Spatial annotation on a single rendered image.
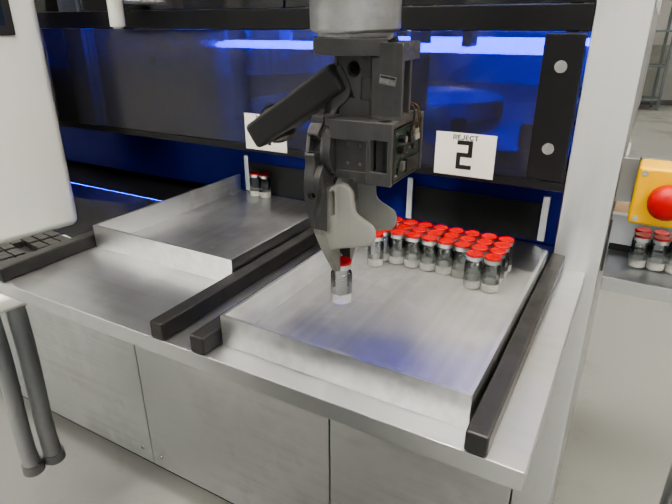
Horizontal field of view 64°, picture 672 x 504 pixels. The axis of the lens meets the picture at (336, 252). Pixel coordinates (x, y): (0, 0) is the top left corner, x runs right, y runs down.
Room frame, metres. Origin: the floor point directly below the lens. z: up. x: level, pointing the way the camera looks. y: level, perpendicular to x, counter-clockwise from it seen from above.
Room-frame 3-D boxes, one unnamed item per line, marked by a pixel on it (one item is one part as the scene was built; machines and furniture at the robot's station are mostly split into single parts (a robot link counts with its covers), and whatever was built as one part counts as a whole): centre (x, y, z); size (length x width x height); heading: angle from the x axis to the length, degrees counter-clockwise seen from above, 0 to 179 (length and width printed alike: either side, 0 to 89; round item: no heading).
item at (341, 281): (0.49, -0.01, 0.95); 0.02 x 0.02 x 0.04
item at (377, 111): (0.48, -0.02, 1.12); 0.09 x 0.08 x 0.12; 61
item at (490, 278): (0.60, -0.19, 0.90); 0.02 x 0.02 x 0.05
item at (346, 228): (0.46, -0.01, 1.01); 0.06 x 0.03 x 0.09; 61
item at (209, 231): (0.83, 0.16, 0.90); 0.34 x 0.26 x 0.04; 151
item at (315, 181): (0.47, 0.01, 1.06); 0.05 x 0.02 x 0.09; 151
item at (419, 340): (0.56, -0.08, 0.90); 0.34 x 0.26 x 0.04; 150
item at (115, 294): (0.68, 0.05, 0.87); 0.70 x 0.48 x 0.02; 61
